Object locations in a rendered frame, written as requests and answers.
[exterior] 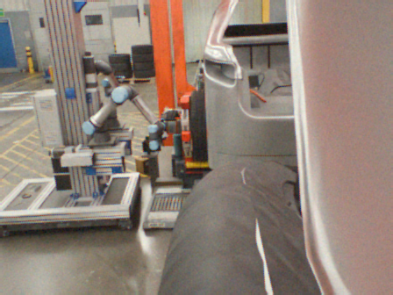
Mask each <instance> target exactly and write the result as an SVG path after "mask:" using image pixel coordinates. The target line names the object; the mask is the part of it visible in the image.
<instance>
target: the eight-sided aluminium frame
mask: <svg viewBox="0 0 393 295"><path fill-rule="evenodd" d="M184 126H187V131H189V109H187V118H186V119H184V109H182V131H185V130H184ZM190 137H191V138H190V141H184V142H183V143H182V144H183V150H184V154H185V157H193V144H192V135H191V133H190Z"/></svg>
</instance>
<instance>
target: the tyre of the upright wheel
mask: <svg viewBox="0 0 393 295"><path fill-rule="evenodd" d="M190 123H191V135H192V144H193V155H194V159H195V161H197V162H200V161H208V157H207V132H206V120H205V94H204V90H193V91H192V92H191V96H190Z"/></svg>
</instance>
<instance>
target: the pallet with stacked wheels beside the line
mask: <svg viewBox="0 0 393 295"><path fill-rule="evenodd" d="M131 51H132V63H131V55H130V54H110V55H109V63H110V66H111V69H116V74H115V76H117V77H121V76H123V77H124V79H123V82H121V83H119V84H120V85H122V84H145V83H148V82H150V83H155V82H156V77H155V68H154V45H152V44H145V45H132V46H131ZM132 69H134V70H133V72H132ZM133 75H134V76H133ZM128 81H129V82H128Z"/></svg>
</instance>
